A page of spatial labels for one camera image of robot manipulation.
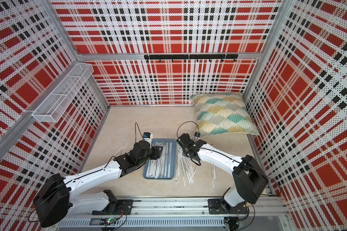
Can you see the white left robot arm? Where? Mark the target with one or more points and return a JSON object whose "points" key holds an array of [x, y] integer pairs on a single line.
{"points": [[55, 198]]}

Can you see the black hook rail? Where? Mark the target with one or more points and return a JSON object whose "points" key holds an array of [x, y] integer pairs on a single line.
{"points": [[191, 57]]}

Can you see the white straw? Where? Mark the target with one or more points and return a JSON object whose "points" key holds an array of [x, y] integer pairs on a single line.
{"points": [[180, 172], [152, 169], [213, 175], [167, 160], [192, 168], [171, 158], [120, 151]]}

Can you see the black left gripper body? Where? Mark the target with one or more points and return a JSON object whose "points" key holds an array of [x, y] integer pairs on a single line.
{"points": [[153, 154]]}

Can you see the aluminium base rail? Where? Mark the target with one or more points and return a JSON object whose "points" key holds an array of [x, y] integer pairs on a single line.
{"points": [[184, 213]]}

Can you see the blue storage box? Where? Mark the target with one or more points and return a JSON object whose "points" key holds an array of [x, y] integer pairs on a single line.
{"points": [[160, 161]]}

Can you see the geometric patterned cushion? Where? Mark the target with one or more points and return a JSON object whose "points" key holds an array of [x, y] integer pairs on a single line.
{"points": [[220, 113]]}

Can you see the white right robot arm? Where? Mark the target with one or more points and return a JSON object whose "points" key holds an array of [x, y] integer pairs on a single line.
{"points": [[250, 180]]}

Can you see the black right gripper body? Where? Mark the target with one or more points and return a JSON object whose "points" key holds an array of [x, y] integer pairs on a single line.
{"points": [[185, 153]]}

